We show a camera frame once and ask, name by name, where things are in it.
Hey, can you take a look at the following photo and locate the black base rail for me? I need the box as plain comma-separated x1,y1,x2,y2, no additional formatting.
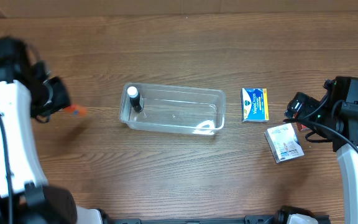
110,214,331,224

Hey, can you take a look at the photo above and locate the clear plastic container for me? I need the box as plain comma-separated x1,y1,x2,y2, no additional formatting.
119,83,226,136

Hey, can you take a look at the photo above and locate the blue yellow VapoDrops box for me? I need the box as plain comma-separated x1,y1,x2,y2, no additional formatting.
241,88,269,122

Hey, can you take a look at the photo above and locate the white medicine box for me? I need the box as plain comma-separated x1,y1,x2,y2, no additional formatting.
264,123,304,164

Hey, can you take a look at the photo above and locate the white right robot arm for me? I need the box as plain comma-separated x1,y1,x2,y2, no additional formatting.
285,77,358,223

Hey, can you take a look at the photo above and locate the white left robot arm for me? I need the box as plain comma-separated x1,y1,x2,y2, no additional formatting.
0,37,110,224

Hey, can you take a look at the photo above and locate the black bottle white cap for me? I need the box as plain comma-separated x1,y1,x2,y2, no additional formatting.
127,86,144,113

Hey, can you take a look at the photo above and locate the orange bottle white cap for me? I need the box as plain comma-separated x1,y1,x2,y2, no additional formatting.
63,104,87,116

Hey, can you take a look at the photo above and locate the red medicine box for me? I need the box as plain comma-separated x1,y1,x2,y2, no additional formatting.
296,123,309,131

